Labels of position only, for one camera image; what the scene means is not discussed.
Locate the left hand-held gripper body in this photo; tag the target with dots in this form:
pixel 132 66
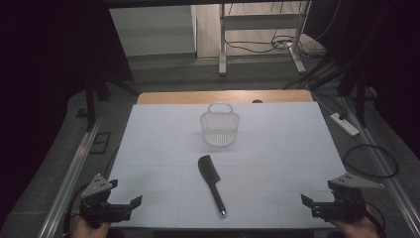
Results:
pixel 99 208

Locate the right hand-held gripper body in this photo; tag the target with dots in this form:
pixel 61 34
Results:
pixel 343 208

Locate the black comb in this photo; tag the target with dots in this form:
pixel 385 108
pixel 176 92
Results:
pixel 208 170

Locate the white plastic basket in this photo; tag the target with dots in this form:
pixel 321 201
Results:
pixel 219 129

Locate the person's left hand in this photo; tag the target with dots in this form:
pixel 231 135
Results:
pixel 86 230

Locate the person's right hand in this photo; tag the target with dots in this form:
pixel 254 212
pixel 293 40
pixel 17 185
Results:
pixel 358 229

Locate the white power strip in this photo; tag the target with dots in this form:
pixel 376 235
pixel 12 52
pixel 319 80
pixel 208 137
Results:
pixel 345 125

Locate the white table cover sheet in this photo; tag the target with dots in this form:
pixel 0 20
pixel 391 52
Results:
pixel 264 148

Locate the black plug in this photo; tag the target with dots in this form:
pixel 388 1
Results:
pixel 343 115

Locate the black stand legs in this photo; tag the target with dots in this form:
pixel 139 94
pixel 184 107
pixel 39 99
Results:
pixel 361 105
pixel 89 105

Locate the small dark round object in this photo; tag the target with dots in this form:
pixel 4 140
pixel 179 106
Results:
pixel 258 101

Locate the black curtain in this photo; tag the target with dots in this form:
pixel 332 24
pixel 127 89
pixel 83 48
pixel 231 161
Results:
pixel 49 66
pixel 389 66

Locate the aluminium floor rail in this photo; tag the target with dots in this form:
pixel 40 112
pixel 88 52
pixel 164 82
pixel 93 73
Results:
pixel 396 190
pixel 69 181

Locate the white metal stand frame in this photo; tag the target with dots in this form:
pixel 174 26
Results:
pixel 261 21

